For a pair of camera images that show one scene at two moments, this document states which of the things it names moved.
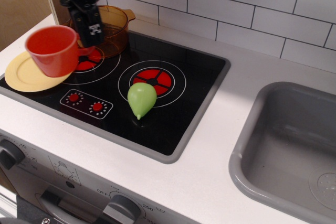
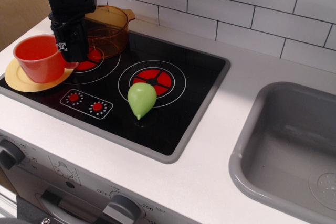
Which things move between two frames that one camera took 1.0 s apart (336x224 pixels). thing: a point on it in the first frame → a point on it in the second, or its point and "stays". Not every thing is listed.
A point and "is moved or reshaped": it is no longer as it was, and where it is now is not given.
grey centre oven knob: [122, 209] stays
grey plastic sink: [286, 157] stays
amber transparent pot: [115, 20] stays
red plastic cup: [55, 50] is moved or reshaped
